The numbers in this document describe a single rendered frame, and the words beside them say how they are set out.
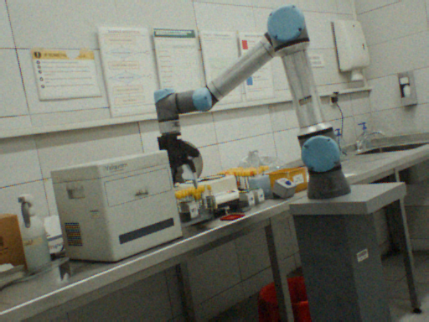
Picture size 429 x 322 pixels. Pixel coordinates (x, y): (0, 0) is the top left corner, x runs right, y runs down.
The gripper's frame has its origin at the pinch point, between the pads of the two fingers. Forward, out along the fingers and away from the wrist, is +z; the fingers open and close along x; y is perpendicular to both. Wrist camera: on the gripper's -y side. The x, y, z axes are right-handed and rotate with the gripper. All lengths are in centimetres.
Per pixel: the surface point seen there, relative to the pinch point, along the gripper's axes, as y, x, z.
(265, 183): -53, -6, 8
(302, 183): -69, 2, 12
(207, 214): -7.1, 1.6, 10.9
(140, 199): 23.7, 4.7, -1.0
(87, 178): 36.8, -1.3, -10.8
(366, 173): -116, 9, 16
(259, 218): -27.1, 8.7, 17.4
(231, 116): -100, -59, -24
